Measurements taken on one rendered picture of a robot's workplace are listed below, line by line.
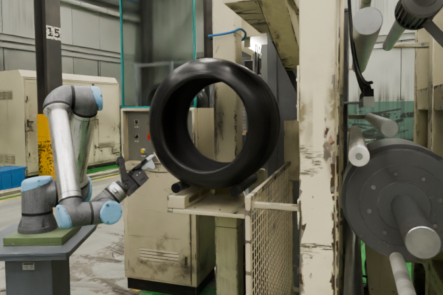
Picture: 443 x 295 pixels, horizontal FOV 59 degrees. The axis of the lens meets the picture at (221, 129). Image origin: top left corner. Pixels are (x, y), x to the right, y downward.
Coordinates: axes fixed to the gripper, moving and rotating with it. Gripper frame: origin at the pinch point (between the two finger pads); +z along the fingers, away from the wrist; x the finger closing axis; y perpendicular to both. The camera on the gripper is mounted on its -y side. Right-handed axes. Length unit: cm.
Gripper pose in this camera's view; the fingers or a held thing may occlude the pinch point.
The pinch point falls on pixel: (151, 155)
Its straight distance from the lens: 183.1
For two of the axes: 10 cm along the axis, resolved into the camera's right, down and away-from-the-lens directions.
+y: 6.8, 7.3, 0.0
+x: 3.2, -2.9, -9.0
